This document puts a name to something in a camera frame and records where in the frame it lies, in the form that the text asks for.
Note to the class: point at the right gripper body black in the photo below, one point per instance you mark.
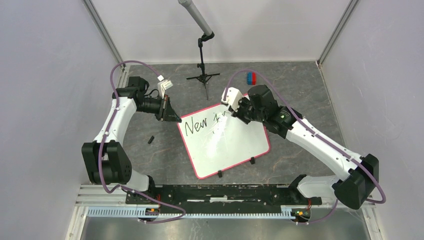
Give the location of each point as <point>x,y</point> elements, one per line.
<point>245,112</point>

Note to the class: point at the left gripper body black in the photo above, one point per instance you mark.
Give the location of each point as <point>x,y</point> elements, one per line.
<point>163,107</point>

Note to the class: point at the black white marker pen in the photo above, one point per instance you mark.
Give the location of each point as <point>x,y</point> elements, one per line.
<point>228,114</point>

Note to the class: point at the whiteboard with pink frame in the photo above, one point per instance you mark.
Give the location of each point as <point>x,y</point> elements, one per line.
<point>215,142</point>

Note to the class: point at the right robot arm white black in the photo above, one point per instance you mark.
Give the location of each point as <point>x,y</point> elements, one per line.
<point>354,176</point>

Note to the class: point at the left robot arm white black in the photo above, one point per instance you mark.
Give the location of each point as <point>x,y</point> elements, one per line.
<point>105,159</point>

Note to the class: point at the blue red eraser block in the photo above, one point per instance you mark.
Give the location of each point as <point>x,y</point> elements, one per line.
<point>251,78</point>

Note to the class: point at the black tripod stand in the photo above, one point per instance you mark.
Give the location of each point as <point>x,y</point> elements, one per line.
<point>203,77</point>

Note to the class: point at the grey microphone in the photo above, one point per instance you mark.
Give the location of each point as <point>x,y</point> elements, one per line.
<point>197,16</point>

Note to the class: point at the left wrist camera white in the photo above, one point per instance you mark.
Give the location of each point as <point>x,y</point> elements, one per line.
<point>163,85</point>

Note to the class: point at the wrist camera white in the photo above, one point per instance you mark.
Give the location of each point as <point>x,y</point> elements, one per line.
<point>163,85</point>
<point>231,97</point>

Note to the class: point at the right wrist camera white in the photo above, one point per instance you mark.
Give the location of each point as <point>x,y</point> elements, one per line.
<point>231,97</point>

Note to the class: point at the white slotted cable duct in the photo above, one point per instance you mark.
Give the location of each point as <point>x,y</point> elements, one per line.
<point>146,213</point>

